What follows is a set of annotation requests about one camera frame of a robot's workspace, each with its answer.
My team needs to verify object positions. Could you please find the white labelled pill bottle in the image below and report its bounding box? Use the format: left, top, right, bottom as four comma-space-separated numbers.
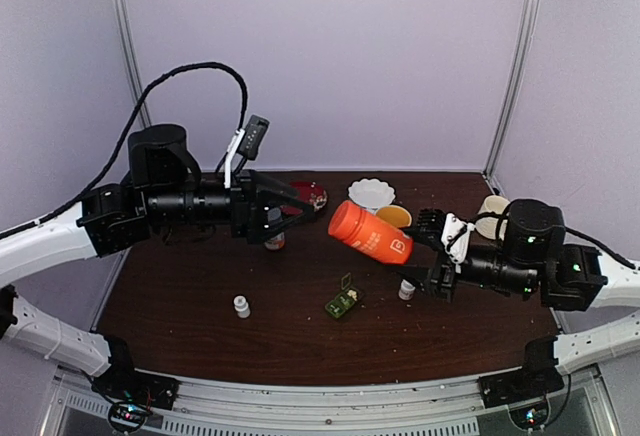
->
398, 280, 416, 301

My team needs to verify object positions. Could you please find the orange pill bottle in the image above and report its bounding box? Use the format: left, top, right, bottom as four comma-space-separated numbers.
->
328, 200, 413, 265

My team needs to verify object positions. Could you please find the right aluminium frame post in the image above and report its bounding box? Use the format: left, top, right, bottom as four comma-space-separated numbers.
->
483, 0, 540, 186

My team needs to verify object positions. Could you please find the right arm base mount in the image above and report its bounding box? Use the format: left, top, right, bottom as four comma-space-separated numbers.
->
478, 368, 565, 409

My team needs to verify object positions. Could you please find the small white bottle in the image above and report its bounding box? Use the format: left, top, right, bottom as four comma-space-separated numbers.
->
233, 295, 251, 319

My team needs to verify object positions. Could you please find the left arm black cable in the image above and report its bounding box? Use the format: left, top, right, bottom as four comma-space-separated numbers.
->
14, 61, 250, 230

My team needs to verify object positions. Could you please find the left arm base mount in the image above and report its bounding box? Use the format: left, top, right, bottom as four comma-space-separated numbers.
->
91, 366, 179, 410

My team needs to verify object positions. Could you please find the white scalloped bowl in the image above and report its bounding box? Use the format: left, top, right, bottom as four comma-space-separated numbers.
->
348, 178, 396, 212

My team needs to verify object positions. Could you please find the patterned mug orange inside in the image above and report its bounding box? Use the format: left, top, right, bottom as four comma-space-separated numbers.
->
375, 205, 412, 228

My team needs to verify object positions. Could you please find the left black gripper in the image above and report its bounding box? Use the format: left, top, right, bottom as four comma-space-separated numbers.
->
145, 169, 316, 245

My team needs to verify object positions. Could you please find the aluminium frame post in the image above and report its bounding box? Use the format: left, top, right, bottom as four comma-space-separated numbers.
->
111, 0, 144, 103
483, 0, 540, 186

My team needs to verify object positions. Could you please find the grey-capped orange label bottle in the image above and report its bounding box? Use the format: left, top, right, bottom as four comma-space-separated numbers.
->
264, 208, 285, 251

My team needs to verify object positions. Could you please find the left aluminium frame post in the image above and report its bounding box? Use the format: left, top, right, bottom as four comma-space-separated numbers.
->
111, 0, 144, 103

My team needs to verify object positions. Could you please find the cream ribbed mug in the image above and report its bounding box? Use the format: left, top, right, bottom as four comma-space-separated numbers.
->
475, 195, 510, 241

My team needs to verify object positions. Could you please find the front aluminium rail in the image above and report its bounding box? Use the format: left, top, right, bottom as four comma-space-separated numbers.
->
35, 367, 622, 435

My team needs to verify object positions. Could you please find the red floral plate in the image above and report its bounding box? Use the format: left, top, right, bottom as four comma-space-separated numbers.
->
290, 181, 329, 211

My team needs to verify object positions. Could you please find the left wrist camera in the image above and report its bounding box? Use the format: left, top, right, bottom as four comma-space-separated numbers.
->
222, 115, 270, 189

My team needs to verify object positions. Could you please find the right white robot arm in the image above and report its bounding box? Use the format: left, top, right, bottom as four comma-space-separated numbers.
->
391, 199, 639, 398

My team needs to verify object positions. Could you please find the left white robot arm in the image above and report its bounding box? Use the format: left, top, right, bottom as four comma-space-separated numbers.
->
1, 124, 315, 400

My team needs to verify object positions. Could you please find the green pill organizer box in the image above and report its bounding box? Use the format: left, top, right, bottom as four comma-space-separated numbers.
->
324, 273, 364, 320

